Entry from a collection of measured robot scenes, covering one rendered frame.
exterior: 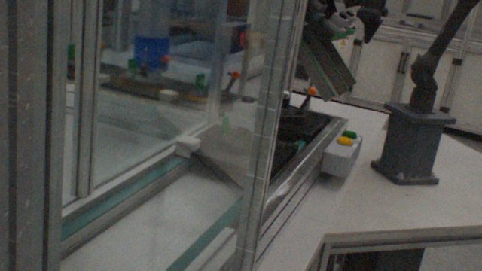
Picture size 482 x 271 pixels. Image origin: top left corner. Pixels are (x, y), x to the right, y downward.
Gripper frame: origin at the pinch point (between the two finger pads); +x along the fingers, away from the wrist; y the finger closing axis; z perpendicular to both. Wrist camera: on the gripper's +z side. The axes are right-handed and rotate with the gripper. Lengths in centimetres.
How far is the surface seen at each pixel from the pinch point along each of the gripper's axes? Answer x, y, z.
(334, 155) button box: 30.1, 24.0, -1.1
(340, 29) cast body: 3.3, -20.7, 11.9
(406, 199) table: 39.5, 16.5, -21.0
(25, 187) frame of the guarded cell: -3, 137, -2
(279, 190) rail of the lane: 30, 54, 4
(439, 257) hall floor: 125, -129, -45
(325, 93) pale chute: 23.7, -15.2, 11.4
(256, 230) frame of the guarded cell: 22, 89, -2
